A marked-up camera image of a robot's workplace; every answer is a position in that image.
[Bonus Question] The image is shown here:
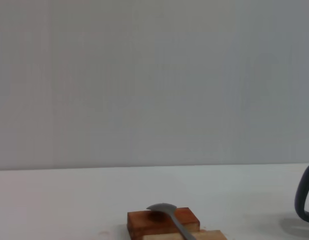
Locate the pink handled metal spoon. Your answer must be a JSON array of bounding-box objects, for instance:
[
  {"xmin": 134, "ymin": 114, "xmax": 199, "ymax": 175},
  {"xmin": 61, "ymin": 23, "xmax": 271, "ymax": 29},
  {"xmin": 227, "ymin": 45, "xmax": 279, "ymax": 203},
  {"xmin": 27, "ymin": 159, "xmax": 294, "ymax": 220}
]
[{"xmin": 146, "ymin": 202, "xmax": 198, "ymax": 240}]

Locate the dark grey ceramic cup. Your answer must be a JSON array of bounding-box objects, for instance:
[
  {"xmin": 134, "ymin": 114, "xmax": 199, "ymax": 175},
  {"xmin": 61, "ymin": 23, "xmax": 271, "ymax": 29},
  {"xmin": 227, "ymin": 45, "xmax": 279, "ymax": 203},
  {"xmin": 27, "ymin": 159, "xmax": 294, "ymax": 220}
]
[{"xmin": 294, "ymin": 161, "xmax": 309, "ymax": 222}]

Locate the red-brown wooden block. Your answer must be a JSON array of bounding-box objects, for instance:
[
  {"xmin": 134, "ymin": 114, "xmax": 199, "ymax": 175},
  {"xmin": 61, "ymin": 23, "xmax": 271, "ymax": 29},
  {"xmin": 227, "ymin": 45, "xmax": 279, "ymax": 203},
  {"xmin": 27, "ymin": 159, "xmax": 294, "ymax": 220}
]
[{"xmin": 126, "ymin": 206, "xmax": 201, "ymax": 240}]

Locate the light wooden block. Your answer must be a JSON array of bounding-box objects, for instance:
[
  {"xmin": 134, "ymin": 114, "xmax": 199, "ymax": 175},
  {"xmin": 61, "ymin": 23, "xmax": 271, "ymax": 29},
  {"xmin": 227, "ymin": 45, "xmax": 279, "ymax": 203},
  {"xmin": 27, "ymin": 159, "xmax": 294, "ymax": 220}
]
[{"xmin": 143, "ymin": 229, "xmax": 228, "ymax": 240}]

